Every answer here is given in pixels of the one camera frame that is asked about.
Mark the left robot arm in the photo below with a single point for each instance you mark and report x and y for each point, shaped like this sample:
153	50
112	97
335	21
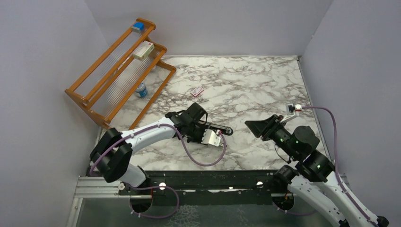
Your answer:
112	154

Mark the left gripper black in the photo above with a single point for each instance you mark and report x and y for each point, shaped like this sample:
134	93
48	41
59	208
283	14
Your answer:
200	139

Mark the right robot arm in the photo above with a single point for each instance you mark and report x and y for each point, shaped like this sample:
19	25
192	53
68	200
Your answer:
314	177

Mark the red white staple box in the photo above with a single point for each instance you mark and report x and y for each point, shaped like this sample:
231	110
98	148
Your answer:
197	91

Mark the blue grey eraser block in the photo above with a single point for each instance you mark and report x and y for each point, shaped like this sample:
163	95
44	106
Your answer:
138	27

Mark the blue white jar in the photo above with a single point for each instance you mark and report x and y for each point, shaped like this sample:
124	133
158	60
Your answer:
141	91

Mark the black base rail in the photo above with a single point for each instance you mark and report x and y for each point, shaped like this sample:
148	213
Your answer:
169	188

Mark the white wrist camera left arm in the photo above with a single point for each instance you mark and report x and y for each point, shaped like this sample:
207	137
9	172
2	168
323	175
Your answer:
212	137

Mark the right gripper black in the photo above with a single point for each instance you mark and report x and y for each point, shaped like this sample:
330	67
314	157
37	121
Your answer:
258	127

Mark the orange wooden shelf rack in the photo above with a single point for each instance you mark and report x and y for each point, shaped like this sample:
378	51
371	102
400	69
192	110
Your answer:
104	88

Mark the black stapler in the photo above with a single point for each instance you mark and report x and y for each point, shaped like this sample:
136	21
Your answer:
223	129

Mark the white red box on shelf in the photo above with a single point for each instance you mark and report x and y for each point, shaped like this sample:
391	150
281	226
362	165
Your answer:
143	50

